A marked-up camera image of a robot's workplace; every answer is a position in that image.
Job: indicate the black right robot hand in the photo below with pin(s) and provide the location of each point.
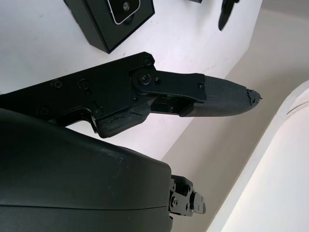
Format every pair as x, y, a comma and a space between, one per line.
60, 169

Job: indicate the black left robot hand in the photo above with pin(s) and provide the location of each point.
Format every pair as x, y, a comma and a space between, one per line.
227, 14

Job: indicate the black camera box base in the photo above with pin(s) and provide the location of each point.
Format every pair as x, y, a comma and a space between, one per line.
96, 26

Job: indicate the small white-rimmed camera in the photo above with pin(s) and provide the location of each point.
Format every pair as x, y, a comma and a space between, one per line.
125, 9

